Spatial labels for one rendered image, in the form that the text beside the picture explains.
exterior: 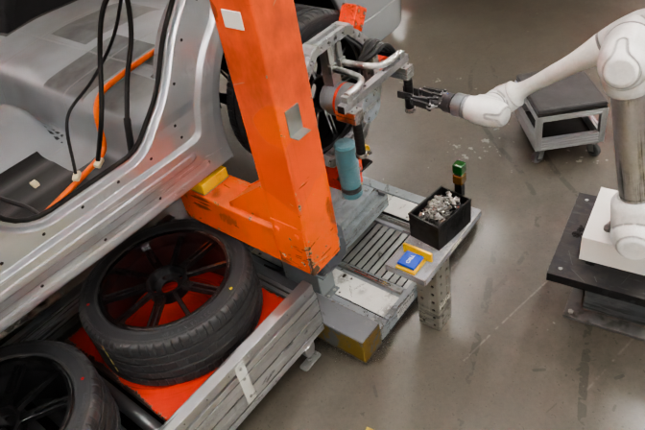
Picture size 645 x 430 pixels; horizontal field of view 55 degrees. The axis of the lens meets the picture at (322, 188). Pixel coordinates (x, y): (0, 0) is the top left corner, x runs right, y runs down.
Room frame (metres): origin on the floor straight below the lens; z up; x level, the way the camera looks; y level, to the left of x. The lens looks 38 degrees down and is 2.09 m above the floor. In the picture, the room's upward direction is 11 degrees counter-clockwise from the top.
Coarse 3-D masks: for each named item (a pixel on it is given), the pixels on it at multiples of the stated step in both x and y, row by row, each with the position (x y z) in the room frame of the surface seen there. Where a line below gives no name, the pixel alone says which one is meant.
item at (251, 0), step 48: (240, 0) 1.54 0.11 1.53; (288, 0) 1.61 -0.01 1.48; (240, 48) 1.57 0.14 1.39; (288, 48) 1.59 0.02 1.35; (240, 96) 1.61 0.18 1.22; (288, 96) 1.56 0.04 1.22; (288, 144) 1.53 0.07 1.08; (288, 192) 1.54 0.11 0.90; (288, 240) 1.57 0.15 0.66; (336, 240) 1.62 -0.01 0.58
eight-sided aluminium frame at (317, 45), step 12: (336, 24) 2.21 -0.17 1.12; (348, 24) 2.20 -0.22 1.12; (324, 36) 2.12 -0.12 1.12; (336, 36) 2.14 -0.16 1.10; (348, 36) 2.22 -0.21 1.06; (360, 36) 2.24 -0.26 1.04; (312, 48) 2.05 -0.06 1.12; (324, 48) 2.09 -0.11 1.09; (360, 48) 2.32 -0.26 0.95; (312, 60) 2.03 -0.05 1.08; (372, 60) 2.29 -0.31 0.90; (372, 72) 2.29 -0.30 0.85; (348, 132) 2.22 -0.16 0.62; (324, 156) 2.01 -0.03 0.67
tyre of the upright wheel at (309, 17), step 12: (300, 12) 2.24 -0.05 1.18; (312, 12) 2.22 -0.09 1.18; (324, 12) 2.24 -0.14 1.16; (336, 12) 2.29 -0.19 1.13; (300, 24) 2.15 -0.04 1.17; (312, 24) 2.18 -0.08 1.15; (324, 24) 2.23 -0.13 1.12; (300, 36) 2.13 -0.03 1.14; (228, 72) 2.15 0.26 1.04; (228, 84) 2.12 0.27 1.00; (228, 96) 2.11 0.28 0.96; (228, 108) 2.10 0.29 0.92; (240, 120) 2.06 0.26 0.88; (240, 132) 2.08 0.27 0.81
